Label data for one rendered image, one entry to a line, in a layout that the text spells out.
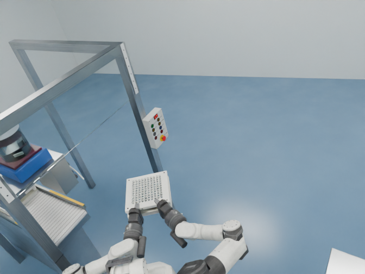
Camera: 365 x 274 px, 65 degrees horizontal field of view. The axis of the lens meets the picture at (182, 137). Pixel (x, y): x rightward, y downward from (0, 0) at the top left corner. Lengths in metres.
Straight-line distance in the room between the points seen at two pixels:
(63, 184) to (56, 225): 0.33
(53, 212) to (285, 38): 3.69
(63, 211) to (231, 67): 3.60
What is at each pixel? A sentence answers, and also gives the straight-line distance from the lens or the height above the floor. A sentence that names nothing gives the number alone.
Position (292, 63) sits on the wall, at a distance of 4.68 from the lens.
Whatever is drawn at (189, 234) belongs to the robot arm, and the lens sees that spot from 1.36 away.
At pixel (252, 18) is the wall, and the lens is 4.51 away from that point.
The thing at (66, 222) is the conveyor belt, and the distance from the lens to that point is 1.98.
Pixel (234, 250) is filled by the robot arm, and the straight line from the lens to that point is 1.18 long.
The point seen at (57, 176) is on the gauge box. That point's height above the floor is 1.23.
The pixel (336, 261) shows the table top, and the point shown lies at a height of 0.88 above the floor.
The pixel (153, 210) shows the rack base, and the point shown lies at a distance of 1.60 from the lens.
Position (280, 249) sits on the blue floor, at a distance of 2.60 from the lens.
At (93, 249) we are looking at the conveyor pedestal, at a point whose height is 0.42.
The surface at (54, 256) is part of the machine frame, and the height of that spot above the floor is 0.89.
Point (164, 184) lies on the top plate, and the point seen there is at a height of 1.06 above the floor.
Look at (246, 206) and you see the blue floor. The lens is 2.83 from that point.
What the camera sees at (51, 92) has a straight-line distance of 1.53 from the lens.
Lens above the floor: 2.23
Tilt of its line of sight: 37 degrees down
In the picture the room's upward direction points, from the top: 13 degrees counter-clockwise
